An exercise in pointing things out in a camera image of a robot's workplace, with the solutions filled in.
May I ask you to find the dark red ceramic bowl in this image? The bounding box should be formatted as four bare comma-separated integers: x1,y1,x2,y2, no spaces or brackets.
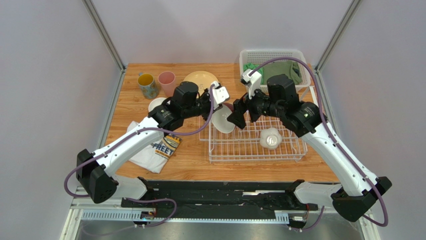
211,102,235,134

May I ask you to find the cream yellow plate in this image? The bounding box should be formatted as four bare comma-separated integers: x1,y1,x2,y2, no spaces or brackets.
183,70,219,95

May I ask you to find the orange ceramic bowl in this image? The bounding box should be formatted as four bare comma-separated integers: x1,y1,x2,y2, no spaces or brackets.
148,97,166,112

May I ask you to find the pink plastic cup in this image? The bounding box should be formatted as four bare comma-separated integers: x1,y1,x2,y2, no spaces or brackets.
158,71,177,97

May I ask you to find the blue butterfly ceramic mug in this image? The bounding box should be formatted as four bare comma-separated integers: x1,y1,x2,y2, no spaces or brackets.
137,72,159,99

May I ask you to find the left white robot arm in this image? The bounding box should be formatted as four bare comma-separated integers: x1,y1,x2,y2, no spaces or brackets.
64,81,230,204

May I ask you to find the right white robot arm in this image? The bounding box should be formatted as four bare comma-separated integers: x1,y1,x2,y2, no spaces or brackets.
227,72,392,222

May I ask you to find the white ceramic jar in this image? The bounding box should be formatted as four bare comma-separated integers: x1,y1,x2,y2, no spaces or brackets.
259,127,283,150

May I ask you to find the bright green towel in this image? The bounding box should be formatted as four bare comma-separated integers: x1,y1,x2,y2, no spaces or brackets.
242,62,264,80

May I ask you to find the white plastic laundry basket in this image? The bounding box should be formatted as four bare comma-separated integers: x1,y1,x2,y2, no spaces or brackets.
239,49,311,91

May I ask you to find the olive green shirt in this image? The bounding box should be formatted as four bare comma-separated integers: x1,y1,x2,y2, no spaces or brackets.
262,60,303,85

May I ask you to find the white printed t-shirt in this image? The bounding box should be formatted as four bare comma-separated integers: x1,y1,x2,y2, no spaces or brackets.
129,134,182,174

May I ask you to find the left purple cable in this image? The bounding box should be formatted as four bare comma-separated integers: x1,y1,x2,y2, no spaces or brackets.
63,83,217,229

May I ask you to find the purple cable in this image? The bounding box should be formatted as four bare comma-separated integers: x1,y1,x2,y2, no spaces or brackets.
249,56,390,232
63,83,217,229

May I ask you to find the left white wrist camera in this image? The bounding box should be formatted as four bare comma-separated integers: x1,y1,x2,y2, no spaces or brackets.
209,81,231,110

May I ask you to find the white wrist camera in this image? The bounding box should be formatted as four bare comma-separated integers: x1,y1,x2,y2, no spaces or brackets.
209,81,231,110
240,69,262,99

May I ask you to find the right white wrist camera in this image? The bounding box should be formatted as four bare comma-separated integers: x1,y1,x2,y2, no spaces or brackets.
240,69,262,99

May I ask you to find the white wire dish rack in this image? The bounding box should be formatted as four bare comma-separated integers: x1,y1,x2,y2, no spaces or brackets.
198,113,308,163

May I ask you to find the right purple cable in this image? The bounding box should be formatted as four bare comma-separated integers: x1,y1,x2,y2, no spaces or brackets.
249,56,390,232

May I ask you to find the right aluminium frame post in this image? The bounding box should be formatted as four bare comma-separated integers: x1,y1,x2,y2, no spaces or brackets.
315,0,363,72

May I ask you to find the aluminium frame post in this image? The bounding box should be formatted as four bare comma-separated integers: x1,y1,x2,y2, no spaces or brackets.
82,0,126,72
315,0,363,72

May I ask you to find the left aluminium frame post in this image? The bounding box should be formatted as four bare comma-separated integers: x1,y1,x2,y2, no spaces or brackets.
82,0,126,72

